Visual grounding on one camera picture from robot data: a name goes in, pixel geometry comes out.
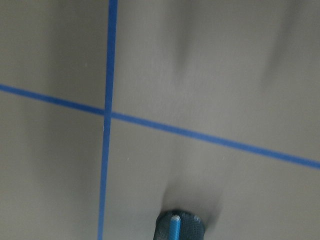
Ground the blue marker pen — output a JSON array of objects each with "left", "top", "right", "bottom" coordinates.
[{"left": 168, "top": 215, "right": 181, "bottom": 240}]

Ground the black mesh pen cup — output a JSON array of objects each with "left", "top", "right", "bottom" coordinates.
[{"left": 153, "top": 209, "right": 205, "bottom": 240}]

